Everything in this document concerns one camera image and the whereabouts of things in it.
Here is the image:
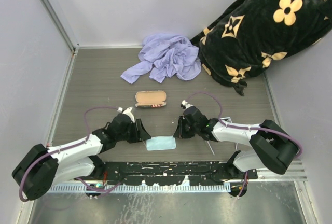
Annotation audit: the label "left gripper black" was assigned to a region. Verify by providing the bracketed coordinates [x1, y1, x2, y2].
[116, 119, 150, 144]

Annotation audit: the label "light blue cleaning cloth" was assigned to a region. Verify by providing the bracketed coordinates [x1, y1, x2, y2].
[146, 136, 176, 151]

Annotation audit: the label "printed glasses case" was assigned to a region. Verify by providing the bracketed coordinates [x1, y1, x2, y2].
[135, 90, 167, 108]

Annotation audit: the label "white frame sunglasses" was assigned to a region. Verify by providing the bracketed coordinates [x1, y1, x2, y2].
[205, 117, 238, 155]

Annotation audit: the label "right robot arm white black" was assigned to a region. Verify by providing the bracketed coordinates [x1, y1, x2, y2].
[173, 105, 300, 179]

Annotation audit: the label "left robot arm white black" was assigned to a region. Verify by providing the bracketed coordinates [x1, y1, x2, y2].
[12, 113, 151, 202]

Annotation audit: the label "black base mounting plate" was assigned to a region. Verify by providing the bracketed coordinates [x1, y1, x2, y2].
[74, 160, 259, 187]

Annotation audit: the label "crumpled lavender cloth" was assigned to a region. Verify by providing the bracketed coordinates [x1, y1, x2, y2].
[121, 33, 201, 84]

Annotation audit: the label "black floral plush blanket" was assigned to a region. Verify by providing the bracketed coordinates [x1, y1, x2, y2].
[191, 0, 331, 95]

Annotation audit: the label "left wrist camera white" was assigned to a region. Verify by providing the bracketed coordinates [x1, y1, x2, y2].
[117, 107, 135, 123]

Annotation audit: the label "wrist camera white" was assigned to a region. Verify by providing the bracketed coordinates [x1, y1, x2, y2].
[117, 107, 135, 123]
[181, 100, 193, 110]

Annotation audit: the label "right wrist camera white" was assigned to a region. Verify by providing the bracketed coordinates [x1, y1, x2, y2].
[181, 100, 193, 110]

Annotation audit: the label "slotted grey cable duct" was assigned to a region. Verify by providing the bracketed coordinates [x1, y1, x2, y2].
[48, 180, 231, 194]

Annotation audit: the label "aluminium front rail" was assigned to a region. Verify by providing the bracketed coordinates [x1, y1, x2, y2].
[257, 160, 308, 181]

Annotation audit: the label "aluminium frame post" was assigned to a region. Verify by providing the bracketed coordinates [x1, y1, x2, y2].
[40, 0, 79, 52]

